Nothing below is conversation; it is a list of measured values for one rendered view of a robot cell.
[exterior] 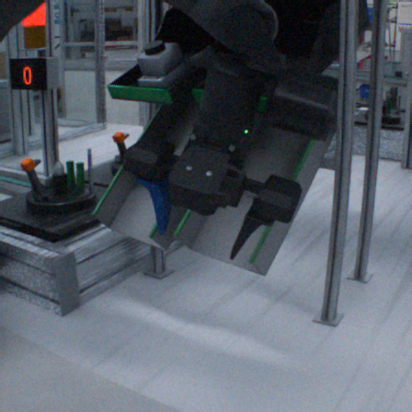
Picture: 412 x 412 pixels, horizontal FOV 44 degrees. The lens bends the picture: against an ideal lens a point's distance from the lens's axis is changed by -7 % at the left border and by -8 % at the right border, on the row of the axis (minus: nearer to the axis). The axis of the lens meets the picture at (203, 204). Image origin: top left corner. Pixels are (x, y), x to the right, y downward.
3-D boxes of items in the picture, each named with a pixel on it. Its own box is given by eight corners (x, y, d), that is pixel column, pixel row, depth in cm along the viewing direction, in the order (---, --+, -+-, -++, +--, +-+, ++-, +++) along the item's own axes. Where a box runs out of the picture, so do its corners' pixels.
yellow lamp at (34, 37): (33, 49, 108) (32, 26, 107) (19, 49, 111) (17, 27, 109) (51, 47, 112) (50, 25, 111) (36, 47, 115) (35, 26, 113)
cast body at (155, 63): (166, 99, 72) (150, 54, 68) (143, 98, 75) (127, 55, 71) (201, 70, 77) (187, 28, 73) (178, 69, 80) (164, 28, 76)
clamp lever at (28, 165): (40, 199, 96) (26, 165, 91) (33, 197, 97) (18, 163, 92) (52, 187, 98) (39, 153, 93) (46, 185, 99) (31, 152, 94)
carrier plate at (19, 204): (61, 246, 87) (59, 234, 86) (-22, 218, 99) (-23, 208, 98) (148, 205, 106) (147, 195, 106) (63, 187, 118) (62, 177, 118)
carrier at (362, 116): (406, 133, 180) (409, 98, 176) (343, 125, 192) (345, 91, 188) (417, 124, 200) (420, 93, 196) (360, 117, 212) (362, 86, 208)
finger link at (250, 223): (251, 192, 61) (237, 213, 55) (282, 202, 60) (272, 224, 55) (237, 246, 64) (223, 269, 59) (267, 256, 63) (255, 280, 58)
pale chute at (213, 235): (266, 277, 69) (251, 262, 65) (188, 249, 77) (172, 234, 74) (349, 105, 76) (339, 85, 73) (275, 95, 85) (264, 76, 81)
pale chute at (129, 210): (167, 252, 76) (150, 237, 73) (108, 228, 84) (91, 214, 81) (257, 95, 84) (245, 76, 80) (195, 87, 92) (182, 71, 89)
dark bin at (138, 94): (173, 106, 71) (155, 58, 67) (111, 99, 80) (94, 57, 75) (282, 22, 85) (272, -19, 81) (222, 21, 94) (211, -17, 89)
